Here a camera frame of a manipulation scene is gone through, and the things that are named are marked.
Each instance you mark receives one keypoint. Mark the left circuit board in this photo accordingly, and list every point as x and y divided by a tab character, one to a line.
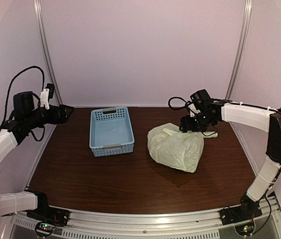
43	229

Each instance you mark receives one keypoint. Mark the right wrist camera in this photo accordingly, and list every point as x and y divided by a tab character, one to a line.
192	109

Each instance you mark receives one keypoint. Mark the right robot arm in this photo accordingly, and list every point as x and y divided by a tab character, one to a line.
267	120

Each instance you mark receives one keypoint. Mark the left aluminium frame post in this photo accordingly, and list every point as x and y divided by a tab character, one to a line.
45	49

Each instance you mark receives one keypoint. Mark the circuit board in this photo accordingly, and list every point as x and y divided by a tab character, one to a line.
245	229
43	229

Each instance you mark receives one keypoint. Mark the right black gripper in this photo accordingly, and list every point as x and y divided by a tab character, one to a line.
188	126

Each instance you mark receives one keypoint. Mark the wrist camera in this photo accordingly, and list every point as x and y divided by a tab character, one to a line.
45	95
192	109

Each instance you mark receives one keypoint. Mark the right circuit board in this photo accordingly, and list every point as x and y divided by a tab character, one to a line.
245	229

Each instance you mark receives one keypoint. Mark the light blue perforated basket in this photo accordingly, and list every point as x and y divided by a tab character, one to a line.
111	132

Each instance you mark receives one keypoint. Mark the right aluminium frame post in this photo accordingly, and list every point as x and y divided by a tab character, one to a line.
245	26

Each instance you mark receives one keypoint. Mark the front aluminium rail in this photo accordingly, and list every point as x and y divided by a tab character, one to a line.
207	224

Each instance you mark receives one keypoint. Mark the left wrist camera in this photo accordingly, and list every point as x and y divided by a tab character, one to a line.
45	95

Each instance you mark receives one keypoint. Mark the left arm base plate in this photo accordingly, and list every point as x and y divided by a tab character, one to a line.
56	217

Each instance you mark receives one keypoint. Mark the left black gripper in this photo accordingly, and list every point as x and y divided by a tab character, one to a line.
62	118

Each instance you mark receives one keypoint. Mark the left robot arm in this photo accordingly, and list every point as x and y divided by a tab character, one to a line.
12	203

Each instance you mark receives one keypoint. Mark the aluminium frame post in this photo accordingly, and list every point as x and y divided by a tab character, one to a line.
245	26
45	49

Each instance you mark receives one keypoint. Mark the light green plastic bag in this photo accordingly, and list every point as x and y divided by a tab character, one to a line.
168	146

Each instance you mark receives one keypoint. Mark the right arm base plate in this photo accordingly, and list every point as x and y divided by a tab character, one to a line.
233	215

